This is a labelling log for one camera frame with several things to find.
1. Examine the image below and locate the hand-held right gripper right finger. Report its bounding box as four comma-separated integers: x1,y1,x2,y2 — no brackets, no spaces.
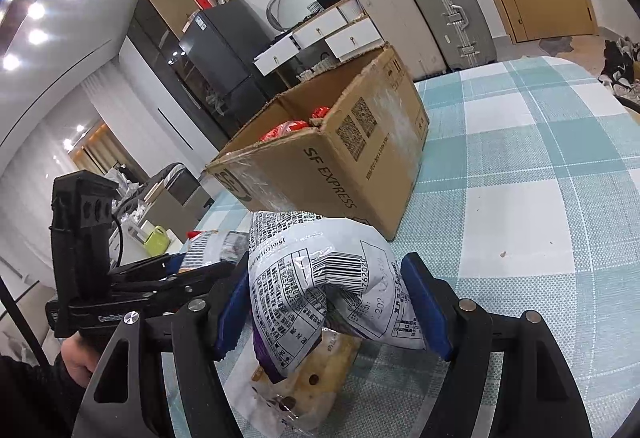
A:
401,252,596,438

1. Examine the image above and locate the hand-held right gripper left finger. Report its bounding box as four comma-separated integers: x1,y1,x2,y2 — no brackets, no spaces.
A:
70,255,252,438

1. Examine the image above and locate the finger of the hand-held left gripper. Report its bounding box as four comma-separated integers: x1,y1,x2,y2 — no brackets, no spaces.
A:
112,264,240,308
107,253,186,278

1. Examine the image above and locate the grey red snack packet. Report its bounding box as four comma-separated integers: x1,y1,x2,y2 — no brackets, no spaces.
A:
182,229,251,272

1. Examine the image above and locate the white purple snack bag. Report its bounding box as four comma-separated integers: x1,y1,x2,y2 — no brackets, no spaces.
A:
247,211,429,385

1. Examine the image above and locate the brown cardboard box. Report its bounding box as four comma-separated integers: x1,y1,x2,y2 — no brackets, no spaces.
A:
205,43,431,242

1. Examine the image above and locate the person's left forearm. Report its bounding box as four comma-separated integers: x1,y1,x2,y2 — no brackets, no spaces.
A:
0,352,87,438

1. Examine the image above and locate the person's left hand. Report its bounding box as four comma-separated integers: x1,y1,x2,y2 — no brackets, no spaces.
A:
59,332,105,388

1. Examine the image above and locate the green cup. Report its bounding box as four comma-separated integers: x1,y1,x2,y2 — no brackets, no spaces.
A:
144,224,172,255

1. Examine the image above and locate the grey chair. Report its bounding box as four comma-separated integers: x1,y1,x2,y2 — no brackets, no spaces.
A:
145,162,204,207

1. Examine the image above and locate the white curtain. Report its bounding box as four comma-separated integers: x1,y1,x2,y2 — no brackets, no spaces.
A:
0,88,151,269

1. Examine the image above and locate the clear wrapped pastry packet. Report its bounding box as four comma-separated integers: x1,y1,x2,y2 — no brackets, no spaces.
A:
250,328,364,438

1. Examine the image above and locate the white wardrobe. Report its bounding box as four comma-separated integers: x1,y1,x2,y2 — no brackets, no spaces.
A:
120,38,222,160

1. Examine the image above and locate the dark grey refrigerator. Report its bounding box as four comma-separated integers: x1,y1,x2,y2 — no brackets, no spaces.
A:
178,7,282,145

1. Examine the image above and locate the dark glass cabinet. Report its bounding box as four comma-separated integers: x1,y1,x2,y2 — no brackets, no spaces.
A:
126,0,232,155

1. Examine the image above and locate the woven laundry basket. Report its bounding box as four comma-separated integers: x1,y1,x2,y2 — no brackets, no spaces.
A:
296,57,342,83

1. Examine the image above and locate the white desk with drawers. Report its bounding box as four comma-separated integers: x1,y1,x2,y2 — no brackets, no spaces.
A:
253,0,389,80

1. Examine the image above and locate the oval mirror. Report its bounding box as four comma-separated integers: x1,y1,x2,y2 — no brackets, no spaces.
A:
266,0,322,31

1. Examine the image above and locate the beige suitcase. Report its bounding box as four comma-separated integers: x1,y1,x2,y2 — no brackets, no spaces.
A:
355,0,449,80

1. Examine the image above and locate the silver suitcase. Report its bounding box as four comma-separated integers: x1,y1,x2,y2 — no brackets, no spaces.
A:
404,0,499,72

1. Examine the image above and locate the pile of slippers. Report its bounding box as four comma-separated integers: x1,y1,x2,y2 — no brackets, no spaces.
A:
597,36,640,95

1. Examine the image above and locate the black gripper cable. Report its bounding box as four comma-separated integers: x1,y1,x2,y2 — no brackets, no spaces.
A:
111,212,126,265

